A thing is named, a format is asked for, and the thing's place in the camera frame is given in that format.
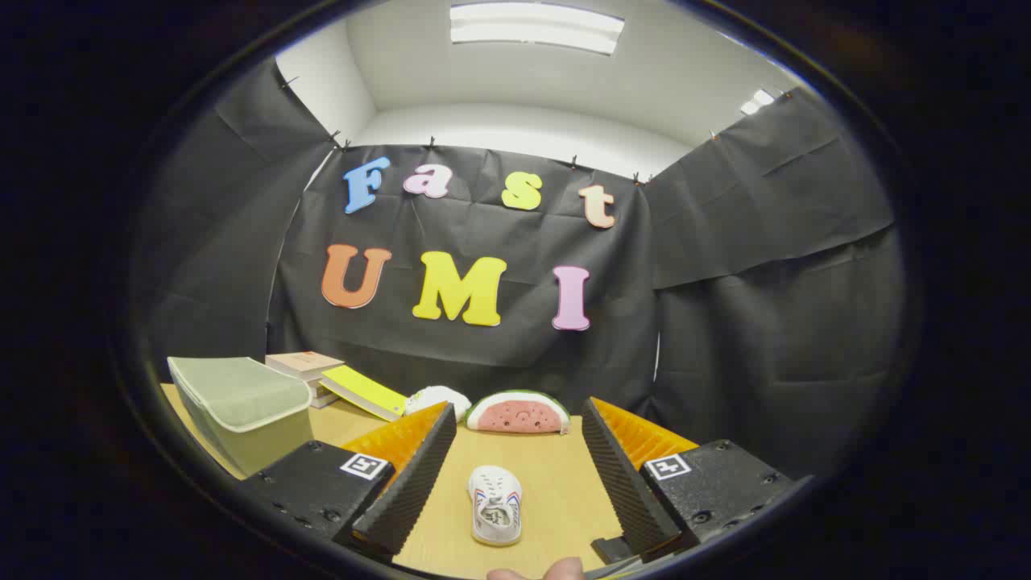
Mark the small ceiling light panel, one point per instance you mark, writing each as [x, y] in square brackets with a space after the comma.
[757, 101]

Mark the yellow cover book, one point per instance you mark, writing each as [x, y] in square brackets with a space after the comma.
[362, 388]

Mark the grey paperback book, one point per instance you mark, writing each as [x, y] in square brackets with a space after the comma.
[326, 400]
[324, 388]

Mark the watermelon slice plush toy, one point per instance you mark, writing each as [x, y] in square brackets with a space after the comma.
[519, 415]

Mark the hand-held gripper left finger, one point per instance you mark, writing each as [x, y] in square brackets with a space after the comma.
[411, 483]

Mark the white plush toy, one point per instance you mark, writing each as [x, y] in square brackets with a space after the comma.
[439, 397]

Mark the white striped canvas shoe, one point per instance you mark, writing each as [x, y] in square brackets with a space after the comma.
[493, 487]

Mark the large ceiling light panel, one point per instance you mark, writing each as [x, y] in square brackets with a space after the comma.
[536, 28]

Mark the black backdrop cloth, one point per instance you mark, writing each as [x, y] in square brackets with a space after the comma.
[725, 322]

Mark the pale green fabric storage box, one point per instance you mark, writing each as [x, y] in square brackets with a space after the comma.
[242, 403]

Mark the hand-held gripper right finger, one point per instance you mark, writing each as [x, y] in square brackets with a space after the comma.
[624, 483]

